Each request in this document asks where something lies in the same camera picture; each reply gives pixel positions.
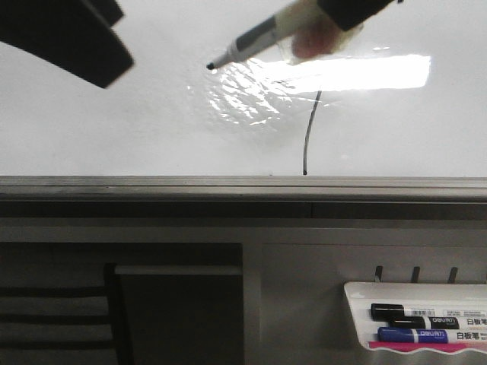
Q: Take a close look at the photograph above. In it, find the black hook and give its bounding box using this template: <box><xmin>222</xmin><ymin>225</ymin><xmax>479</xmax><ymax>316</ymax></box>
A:
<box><xmin>410</xmin><ymin>266</ymin><xmax>421</xmax><ymax>284</ymax></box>
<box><xmin>447</xmin><ymin>267</ymin><xmax>458</xmax><ymax>284</ymax></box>
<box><xmin>374</xmin><ymin>265</ymin><xmax>384</xmax><ymax>283</ymax></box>

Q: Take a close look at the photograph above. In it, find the black hook left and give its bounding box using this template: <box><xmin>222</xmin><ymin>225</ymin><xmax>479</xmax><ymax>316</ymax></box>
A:
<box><xmin>374</xmin><ymin>265</ymin><xmax>384</xmax><ymax>283</ymax></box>

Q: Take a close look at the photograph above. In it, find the white whiteboard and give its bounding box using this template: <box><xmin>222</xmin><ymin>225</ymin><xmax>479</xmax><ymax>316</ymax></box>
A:
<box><xmin>1</xmin><ymin>1</ymin><xmax>486</xmax><ymax>177</ymax></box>

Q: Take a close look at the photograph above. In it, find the black hook middle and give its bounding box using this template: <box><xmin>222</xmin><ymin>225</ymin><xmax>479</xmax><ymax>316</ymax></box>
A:
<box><xmin>410</xmin><ymin>266</ymin><xmax>421</xmax><ymax>284</ymax></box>

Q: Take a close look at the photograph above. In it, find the grey whiteboard bottom frame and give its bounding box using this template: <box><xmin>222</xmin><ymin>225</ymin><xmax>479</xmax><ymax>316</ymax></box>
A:
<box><xmin>1</xmin><ymin>176</ymin><xmax>486</xmax><ymax>221</ymax></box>

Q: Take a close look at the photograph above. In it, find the black capped marker upper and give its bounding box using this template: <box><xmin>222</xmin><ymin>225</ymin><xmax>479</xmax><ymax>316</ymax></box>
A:
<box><xmin>371</xmin><ymin>303</ymin><xmax>486</xmax><ymax>321</ymax></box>

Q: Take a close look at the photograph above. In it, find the black capped marker middle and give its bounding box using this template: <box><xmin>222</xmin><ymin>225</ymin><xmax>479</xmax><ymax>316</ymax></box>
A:
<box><xmin>389</xmin><ymin>316</ymin><xmax>486</xmax><ymax>330</ymax></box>

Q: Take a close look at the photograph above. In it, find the blue capped marker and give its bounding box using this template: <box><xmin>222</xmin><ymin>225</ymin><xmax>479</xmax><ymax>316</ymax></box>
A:
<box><xmin>377</xmin><ymin>327</ymin><xmax>486</xmax><ymax>345</ymax></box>

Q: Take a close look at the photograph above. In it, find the black capped marker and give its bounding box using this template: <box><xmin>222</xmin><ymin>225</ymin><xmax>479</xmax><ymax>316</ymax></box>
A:
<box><xmin>389</xmin><ymin>316</ymin><xmax>486</xmax><ymax>330</ymax></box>
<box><xmin>371</xmin><ymin>303</ymin><xmax>486</xmax><ymax>321</ymax></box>

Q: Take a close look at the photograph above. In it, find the white whiteboard marker with tape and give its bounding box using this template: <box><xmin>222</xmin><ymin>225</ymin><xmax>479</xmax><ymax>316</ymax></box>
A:
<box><xmin>206</xmin><ymin>1</ymin><xmax>364</xmax><ymax>70</ymax></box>

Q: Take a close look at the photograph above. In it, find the black chair back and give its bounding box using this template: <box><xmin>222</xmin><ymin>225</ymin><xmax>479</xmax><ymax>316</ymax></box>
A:
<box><xmin>1</xmin><ymin>263</ymin><xmax>135</xmax><ymax>364</ymax></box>

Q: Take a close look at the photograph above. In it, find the white plastic marker tray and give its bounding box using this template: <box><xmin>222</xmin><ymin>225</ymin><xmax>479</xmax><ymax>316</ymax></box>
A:
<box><xmin>342</xmin><ymin>281</ymin><xmax>486</xmax><ymax>364</ymax></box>

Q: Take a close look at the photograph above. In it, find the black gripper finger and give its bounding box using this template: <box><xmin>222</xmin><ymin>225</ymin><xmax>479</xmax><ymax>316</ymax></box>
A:
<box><xmin>317</xmin><ymin>0</ymin><xmax>393</xmax><ymax>30</ymax></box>
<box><xmin>1</xmin><ymin>1</ymin><xmax>134</xmax><ymax>88</ymax></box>

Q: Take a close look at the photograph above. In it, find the black hook right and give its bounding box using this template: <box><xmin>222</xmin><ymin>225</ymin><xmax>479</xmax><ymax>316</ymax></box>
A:
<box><xmin>447</xmin><ymin>267</ymin><xmax>458</xmax><ymax>284</ymax></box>

